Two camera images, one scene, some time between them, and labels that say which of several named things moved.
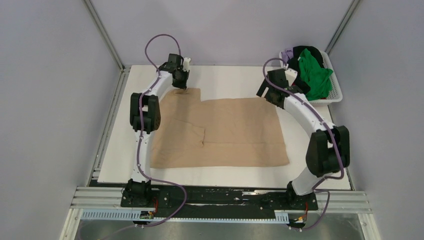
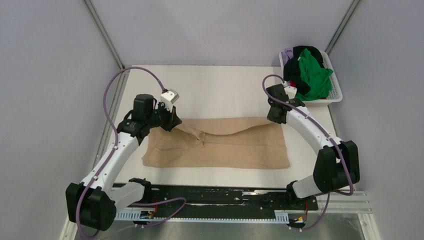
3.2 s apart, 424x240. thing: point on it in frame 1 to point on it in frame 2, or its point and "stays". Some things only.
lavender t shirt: (287, 54) stays
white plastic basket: (336, 95) stays
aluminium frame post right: (343, 25) stays
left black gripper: (184, 85) to (173, 120)
